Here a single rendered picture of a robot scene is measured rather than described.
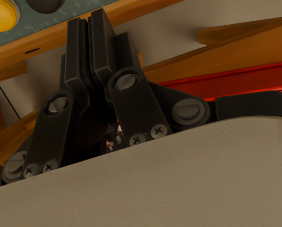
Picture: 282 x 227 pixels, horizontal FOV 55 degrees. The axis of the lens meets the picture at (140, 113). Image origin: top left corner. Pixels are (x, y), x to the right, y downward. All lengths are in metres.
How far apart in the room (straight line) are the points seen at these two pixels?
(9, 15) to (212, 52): 0.21
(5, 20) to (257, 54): 0.26
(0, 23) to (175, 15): 0.95
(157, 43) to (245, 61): 0.81
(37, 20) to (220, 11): 0.98
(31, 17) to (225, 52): 0.21
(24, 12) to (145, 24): 0.92
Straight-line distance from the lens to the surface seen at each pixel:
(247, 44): 0.34
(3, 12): 0.21
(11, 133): 0.97
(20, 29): 0.23
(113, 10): 0.23
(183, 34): 1.13
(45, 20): 0.22
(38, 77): 1.23
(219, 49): 0.33
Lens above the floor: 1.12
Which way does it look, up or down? 74 degrees down
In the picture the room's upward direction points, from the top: 170 degrees counter-clockwise
